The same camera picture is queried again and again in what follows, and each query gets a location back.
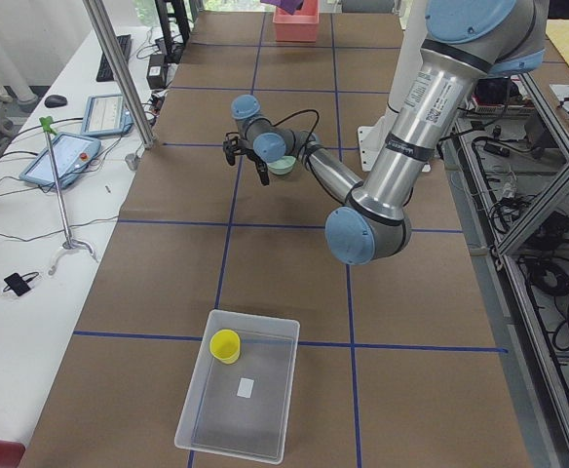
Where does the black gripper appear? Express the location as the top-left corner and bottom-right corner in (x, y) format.
(246, 149), (270, 186)

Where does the green bowl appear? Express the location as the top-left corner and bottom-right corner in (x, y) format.
(267, 155), (297, 176)

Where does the purple microfiber cloth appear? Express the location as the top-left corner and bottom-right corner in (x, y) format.
(261, 0), (304, 15)

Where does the yellow plastic cup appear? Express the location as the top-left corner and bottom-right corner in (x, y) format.
(209, 329), (241, 365)

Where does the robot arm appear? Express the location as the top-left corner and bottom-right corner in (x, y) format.
(223, 1), (549, 265)

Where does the black power adapter box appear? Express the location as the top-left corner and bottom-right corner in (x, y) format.
(146, 54), (169, 90)

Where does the clear plastic storage box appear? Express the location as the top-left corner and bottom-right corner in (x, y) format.
(174, 309), (300, 464)

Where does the small metal cylinder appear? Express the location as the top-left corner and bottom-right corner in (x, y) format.
(125, 153), (139, 171)

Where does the pink plastic bin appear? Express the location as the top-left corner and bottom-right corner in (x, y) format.
(272, 0), (320, 43)

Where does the far teach pendant tablet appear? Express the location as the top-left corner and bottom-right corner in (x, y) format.
(81, 94), (133, 137)

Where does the teach pendant tablet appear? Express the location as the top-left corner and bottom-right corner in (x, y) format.
(81, 94), (133, 137)
(19, 133), (101, 188)

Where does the black keyboard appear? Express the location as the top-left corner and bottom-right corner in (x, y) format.
(95, 34), (133, 83)

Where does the near teach pendant tablet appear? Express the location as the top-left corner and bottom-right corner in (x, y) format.
(19, 133), (101, 188)

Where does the white label sticker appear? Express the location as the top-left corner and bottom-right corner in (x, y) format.
(237, 377), (254, 399)

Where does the metal reacher grabber tool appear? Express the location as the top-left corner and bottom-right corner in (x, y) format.
(39, 116), (98, 276)

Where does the black computer mouse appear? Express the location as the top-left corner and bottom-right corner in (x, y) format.
(44, 95), (68, 108)

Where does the small black pouch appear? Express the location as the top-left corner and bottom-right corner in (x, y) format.
(3, 271), (40, 296)

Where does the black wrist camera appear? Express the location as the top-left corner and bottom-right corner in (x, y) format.
(222, 132), (246, 167)

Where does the aluminium frame post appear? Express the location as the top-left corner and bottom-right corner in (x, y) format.
(82, 0), (155, 149)

